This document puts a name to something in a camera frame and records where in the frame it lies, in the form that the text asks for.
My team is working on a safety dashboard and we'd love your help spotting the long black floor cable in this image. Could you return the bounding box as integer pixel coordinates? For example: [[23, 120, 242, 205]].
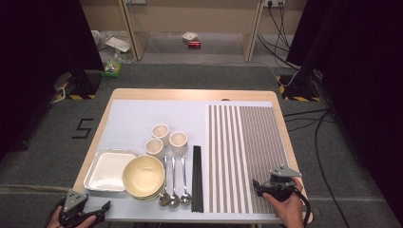
[[314, 108, 351, 228]]

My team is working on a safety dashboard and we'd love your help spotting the person's left hand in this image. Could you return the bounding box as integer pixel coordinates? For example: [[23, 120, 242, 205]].
[[50, 207, 98, 228]]

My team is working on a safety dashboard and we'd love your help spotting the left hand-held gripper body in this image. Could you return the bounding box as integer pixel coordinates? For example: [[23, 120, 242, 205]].
[[57, 188, 96, 228]]

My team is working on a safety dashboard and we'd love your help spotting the black stand base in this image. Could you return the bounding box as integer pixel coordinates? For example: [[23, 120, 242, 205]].
[[53, 69, 103, 101], [277, 67, 321, 103]]

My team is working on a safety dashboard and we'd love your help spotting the black curtain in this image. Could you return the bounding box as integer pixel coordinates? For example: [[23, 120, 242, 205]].
[[0, 0, 106, 160], [286, 0, 403, 219]]

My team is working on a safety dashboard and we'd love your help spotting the white table sheet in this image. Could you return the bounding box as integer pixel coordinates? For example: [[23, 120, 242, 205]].
[[83, 99, 305, 223]]

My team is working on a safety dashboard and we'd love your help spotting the white square tray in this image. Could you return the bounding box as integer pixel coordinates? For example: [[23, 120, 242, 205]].
[[83, 147, 140, 193]]

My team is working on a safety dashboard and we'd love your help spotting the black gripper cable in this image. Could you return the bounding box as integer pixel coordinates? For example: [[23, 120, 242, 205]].
[[46, 197, 67, 228], [293, 184, 313, 228]]

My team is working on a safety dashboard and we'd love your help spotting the green packet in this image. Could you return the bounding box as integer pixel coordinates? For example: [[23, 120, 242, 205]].
[[102, 60, 124, 78]]

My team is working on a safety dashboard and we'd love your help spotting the cream bowl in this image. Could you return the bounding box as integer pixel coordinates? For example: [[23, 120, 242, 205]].
[[122, 154, 166, 198]]

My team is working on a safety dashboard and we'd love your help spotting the white packet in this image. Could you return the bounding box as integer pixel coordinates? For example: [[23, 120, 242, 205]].
[[182, 31, 200, 43]]

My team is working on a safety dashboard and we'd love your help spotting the row of black chopsticks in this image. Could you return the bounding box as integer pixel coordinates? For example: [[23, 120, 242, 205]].
[[190, 144, 204, 214]]

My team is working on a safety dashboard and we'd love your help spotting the white flat box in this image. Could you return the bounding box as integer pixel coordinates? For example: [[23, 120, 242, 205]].
[[104, 35, 132, 53]]

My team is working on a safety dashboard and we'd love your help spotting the striped grey placemat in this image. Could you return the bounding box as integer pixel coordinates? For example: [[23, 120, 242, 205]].
[[205, 104, 302, 217]]

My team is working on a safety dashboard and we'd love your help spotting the green bowl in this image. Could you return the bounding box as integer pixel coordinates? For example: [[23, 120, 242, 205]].
[[126, 184, 166, 201]]

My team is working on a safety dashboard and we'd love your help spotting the metal spoon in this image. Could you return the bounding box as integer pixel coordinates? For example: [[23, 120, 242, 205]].
[[158, 155, 171, 208], [180, 155, 193, 207], [168, 156, 181, 209]]

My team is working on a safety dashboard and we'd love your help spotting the white wall socket with plugs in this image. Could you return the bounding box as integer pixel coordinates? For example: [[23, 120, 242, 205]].
[[263, 0, 286, 8]]

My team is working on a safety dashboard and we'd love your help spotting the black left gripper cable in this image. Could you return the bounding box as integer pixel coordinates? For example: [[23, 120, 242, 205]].
[[46, 197, 67, 228]]

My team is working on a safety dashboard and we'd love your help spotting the black wall cable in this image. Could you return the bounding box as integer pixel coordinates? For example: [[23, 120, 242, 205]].
[[257, 1, 300, 70]]

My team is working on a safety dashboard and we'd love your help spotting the white cup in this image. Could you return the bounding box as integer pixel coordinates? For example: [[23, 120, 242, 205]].
[[144, 138, 165, 162], [168, 130, 189, 157], [151, 123, 170, 146]]

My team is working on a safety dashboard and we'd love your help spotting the person's right hand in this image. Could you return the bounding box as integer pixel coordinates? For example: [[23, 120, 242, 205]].
[[261, 178, 304, 222]]

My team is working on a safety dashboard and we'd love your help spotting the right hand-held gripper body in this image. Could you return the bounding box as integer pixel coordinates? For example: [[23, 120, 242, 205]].
[[267, 164, 303, 202]]

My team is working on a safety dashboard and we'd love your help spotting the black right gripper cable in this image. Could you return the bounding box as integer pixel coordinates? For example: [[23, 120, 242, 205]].
[[293, 184, 313, 228]]

